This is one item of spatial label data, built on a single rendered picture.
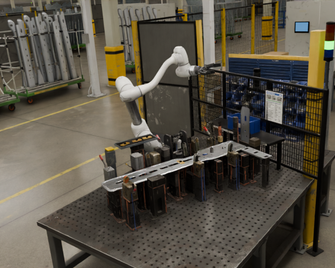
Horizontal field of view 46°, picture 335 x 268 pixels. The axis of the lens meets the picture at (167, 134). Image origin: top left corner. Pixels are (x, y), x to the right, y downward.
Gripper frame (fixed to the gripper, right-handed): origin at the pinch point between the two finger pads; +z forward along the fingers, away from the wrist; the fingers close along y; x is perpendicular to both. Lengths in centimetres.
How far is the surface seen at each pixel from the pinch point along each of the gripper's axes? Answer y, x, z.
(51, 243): 166, -65, -96
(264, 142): 6, -74, 29
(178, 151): 52, -54, -31
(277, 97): -25, -46, 38
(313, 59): -25, -12, 76
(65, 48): -429, -88, -686
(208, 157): 51, -60, -3
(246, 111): -2.6, -46.4, 16.2
